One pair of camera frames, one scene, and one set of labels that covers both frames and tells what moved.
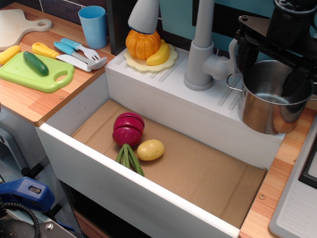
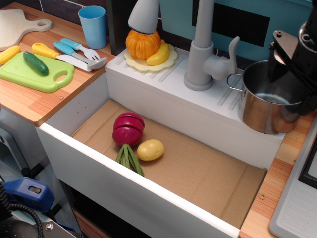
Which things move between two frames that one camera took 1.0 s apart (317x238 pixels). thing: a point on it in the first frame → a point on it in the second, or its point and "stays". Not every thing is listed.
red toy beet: (128, 128) stays
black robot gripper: (288, 33) → (303, 50)
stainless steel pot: (264, 110) stays
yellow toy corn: (9, 54) stays
